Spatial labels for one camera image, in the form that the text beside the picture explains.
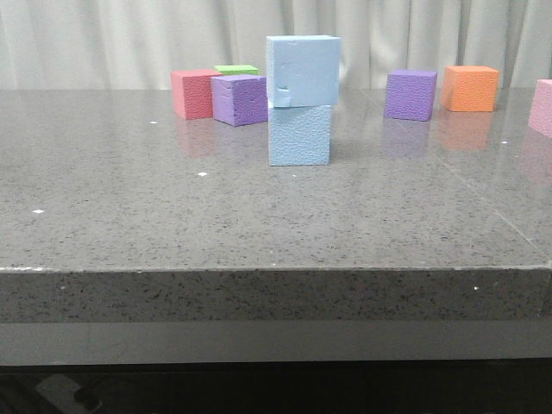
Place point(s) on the light blue foam cube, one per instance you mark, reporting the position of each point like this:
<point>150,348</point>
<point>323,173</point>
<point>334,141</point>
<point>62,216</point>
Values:
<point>302,70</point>
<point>299,136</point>

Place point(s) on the purple foam cube with slits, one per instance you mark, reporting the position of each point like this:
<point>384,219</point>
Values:
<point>239,99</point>

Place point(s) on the red foam cube far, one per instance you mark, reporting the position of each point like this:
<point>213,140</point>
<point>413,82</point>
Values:
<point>192,93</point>

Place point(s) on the green foam cube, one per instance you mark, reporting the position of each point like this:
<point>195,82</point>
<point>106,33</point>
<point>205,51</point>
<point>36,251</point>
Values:
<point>227,70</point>

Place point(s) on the purple foam cube right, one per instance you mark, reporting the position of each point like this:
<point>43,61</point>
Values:
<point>410,94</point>

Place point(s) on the orange foam cube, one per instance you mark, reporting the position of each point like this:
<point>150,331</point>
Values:
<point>469,88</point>

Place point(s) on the pink foam cube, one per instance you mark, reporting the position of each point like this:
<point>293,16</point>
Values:
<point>540,118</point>

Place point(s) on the grey curtain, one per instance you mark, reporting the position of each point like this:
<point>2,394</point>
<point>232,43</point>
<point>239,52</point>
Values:
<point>136,44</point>

